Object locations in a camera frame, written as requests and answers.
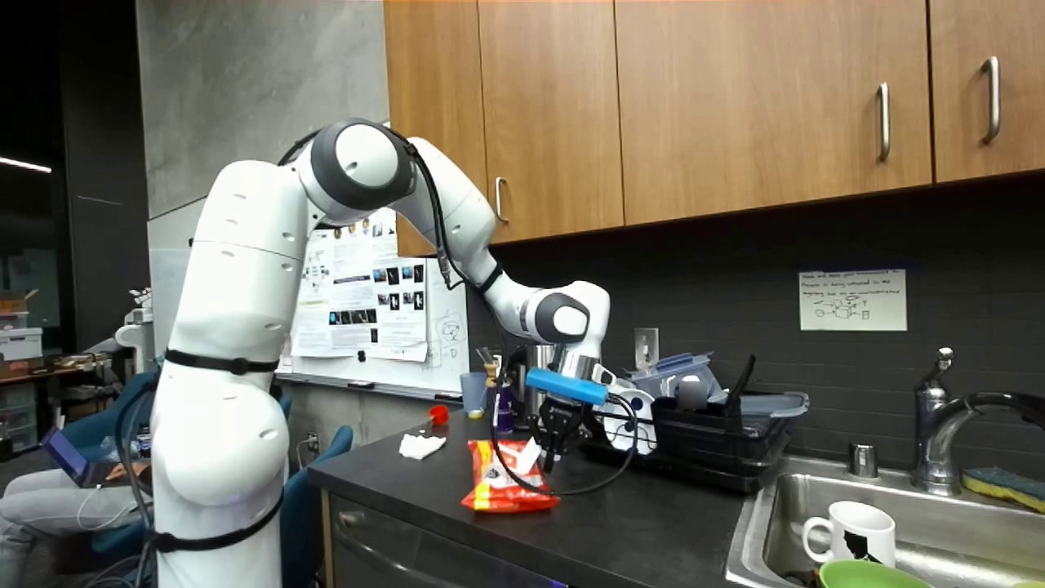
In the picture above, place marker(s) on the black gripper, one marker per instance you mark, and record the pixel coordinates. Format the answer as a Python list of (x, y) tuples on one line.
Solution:
[(563, 422)]

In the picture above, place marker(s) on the orange wet wipes packet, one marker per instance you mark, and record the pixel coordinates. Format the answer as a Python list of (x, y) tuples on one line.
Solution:
[(506, 477)]

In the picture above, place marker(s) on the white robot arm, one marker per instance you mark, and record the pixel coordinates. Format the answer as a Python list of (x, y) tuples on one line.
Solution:
[(216, 436)]

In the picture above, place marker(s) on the blue plastic lid in rack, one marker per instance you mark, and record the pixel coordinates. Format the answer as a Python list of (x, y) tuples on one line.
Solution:
[(771, 405)]

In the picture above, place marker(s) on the white patterned mug in rack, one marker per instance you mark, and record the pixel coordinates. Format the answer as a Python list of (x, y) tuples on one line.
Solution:
[(628, 419)]

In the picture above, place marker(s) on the purple bottle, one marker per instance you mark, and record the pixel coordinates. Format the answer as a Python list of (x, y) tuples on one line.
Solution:
[(500, 405)]

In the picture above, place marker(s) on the steel thermos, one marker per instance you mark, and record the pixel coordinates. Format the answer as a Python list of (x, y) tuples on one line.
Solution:
[(540, 356)]

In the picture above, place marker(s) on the blue plastic cup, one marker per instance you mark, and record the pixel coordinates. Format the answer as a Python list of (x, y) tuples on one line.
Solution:
[(476, 393)]

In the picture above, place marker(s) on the small red object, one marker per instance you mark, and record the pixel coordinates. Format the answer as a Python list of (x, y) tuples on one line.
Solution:
[(438, 416)]

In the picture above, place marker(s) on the black dish rack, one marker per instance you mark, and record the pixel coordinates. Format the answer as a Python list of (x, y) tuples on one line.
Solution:
[(704, 444)]

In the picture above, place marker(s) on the white crumpled tissue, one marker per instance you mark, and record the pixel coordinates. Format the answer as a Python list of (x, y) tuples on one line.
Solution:
[(420, 444)]

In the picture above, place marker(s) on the whiteboard with posters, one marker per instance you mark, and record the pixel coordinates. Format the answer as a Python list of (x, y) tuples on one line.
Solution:
[(371, 317)]

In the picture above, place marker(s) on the small steel cup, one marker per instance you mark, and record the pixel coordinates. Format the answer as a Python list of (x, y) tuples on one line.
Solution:
[(864, 460)]

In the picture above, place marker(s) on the white black mug in sink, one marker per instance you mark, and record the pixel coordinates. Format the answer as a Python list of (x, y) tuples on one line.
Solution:
[(850, 531)]

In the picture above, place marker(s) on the green bowl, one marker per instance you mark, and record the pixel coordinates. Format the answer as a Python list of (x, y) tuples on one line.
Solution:
[(867, 577)]

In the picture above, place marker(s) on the wooden upper cabinets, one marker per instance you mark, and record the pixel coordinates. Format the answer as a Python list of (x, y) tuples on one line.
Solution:
[(581, 117)]

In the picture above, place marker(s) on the white paper sign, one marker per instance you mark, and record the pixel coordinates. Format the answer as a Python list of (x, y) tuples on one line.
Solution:
[(855, 302)]

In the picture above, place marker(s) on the chrome sink faucet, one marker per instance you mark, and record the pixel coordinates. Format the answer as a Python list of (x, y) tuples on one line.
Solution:
[(937, 416)]

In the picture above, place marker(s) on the stainless steel sink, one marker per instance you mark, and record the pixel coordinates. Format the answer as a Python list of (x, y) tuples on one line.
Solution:
[(945, 541)]

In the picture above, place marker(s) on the yellow green sponge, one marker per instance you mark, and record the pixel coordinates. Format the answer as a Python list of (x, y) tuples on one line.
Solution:
[(1004, 484)]

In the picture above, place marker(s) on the seated person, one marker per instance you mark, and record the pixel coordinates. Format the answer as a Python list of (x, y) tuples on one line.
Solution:
[(55, 503)]

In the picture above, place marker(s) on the wall power outlet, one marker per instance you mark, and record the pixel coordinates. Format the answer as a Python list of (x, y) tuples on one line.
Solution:
[(646, 347)]

